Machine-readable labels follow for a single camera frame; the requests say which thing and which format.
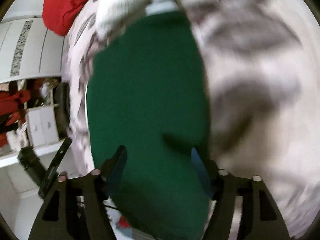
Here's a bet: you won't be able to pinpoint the green white varsity jacket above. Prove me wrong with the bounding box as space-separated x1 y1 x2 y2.
86 0 210 239

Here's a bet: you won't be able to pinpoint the floral fleece bed blanket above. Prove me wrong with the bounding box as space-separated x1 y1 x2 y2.
63 0 319 239

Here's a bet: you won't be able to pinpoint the white drawer unit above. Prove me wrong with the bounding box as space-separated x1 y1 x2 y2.
0 104 68 168

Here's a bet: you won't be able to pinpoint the white wardrobe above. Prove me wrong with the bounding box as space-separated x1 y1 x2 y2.
1 18 65 83

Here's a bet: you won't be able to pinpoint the red clothes in closet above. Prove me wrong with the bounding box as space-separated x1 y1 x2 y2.
1 78 45 147

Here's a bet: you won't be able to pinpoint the folded white towel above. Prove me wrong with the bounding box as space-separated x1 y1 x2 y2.
95 0 149 40

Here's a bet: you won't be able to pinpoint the red duvet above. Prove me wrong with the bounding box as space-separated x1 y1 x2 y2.
42 0 88 36

